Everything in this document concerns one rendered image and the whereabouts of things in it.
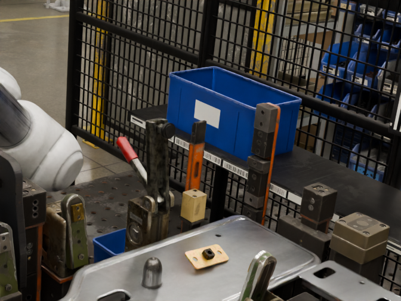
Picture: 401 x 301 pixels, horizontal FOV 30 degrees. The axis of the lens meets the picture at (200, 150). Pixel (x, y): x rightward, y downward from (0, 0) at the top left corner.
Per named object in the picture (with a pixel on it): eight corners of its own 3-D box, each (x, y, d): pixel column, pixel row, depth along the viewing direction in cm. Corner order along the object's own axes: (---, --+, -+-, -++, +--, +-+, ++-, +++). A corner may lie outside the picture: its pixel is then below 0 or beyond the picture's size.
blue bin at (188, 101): (248, 163, 170) (255, 108, 165) (163, 122, 190) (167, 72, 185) (296, 150, 181) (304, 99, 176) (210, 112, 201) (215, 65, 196)
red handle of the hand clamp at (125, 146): (154, 203, 137) (113, 136, 143) (149, 210, 139) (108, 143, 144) (171, 198, 140) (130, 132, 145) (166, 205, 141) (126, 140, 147)
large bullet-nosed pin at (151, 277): (149, 298, 123) (152, 264, 120) (137, 290, 125) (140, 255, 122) (164, 292, 125) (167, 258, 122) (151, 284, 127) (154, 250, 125)
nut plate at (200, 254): (195, 269, 128) (198, 265, 128) (183, 253, 130) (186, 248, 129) (229, 260, 134) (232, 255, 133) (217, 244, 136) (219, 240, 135)
